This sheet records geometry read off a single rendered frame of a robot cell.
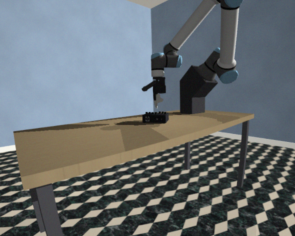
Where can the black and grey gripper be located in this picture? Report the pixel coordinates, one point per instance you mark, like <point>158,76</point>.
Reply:
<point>160,88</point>

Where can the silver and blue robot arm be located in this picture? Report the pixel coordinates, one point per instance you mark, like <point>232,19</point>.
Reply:
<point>221,61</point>

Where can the black lighting desk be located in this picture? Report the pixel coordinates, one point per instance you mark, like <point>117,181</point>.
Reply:
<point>151,117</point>

